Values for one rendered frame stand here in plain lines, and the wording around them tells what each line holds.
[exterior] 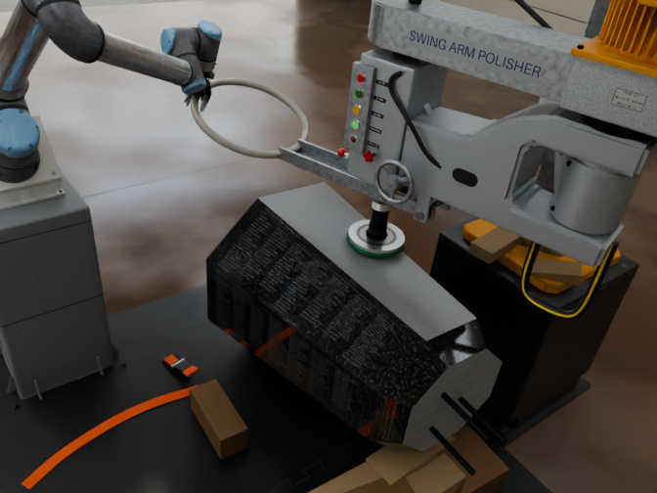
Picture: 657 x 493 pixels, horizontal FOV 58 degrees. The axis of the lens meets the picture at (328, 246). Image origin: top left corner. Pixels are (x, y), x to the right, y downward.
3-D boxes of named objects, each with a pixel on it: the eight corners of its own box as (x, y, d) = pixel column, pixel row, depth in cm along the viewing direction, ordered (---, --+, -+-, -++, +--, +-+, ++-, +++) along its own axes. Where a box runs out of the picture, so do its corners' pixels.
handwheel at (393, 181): (423, 201, 193) (432, 160, 184) (407, 212, 186) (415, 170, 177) (385, 185, 200) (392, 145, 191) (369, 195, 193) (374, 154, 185)
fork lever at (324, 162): (455, 205, 206) (457, 193, 203) (426, 226, 193) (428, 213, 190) (304, 147, 240) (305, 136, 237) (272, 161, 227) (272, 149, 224)
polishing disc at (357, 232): (370, 259, 209) (371, 256, 209) (336, 229, 223) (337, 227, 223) (416, 245, 220) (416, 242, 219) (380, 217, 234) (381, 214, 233)
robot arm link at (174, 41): (174, 52, 202) (205, 51, 210) (163, 22, 203) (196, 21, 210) (165, 66, 210) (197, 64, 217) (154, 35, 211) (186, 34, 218)
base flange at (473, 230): (528, 206, 277) (531, 198, 274) (622, 260, 246) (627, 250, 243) (456, 234, 251) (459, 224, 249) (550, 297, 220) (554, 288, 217)
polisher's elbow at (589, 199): (547, 196, 178) (569, 135, 167) (615, 210, 174) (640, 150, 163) (547, 226, 163) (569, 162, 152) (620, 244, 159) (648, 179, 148)
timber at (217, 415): (190, 408, 253) (189, 388, 246) (216, 397, 259) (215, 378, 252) (220, 460, 233) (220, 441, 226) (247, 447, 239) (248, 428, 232)
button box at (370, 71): (367, 152, 195) (378, 67, 179) (362, 154, 194) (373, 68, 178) (347, 144, 199) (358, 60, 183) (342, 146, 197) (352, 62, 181)
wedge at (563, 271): (577, 271, 229) (581, 261, 226) (578, 287, 221) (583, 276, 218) (524, 259, 233) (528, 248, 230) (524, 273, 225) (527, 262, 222)
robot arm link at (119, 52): (72, 39, 148) (215, 86, 211) (58, -7, 149) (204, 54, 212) (40, 60, 152) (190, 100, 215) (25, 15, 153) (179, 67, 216)
